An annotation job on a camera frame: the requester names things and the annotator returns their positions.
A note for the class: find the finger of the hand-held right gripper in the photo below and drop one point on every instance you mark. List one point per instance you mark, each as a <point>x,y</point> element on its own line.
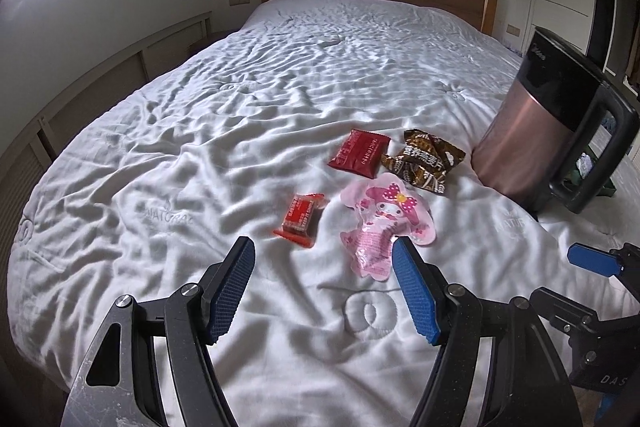
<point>592,257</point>
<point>555,307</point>

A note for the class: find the brown snack packet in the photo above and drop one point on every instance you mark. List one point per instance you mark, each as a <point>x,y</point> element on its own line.
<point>425,162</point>

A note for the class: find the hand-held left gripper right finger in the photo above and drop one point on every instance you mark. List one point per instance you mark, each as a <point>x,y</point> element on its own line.
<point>417,292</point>

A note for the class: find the flat red snack packet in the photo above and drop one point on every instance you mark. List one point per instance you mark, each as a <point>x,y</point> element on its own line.
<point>360,153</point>

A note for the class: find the copper black electric kettle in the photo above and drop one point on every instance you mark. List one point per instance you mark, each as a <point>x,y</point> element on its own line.
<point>520,147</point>

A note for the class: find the small red candy packet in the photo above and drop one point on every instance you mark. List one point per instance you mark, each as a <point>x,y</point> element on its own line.
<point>300,219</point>

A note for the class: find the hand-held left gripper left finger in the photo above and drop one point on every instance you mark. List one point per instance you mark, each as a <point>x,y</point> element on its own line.
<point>230,292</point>

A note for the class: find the white quilted bed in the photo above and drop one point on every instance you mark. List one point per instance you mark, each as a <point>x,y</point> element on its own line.
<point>250,107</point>

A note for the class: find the pink cartoon snack packet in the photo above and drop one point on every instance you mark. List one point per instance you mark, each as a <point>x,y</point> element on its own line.
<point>385,217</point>

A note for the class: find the green plastic tray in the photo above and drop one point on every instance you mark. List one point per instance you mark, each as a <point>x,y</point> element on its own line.
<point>572,181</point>

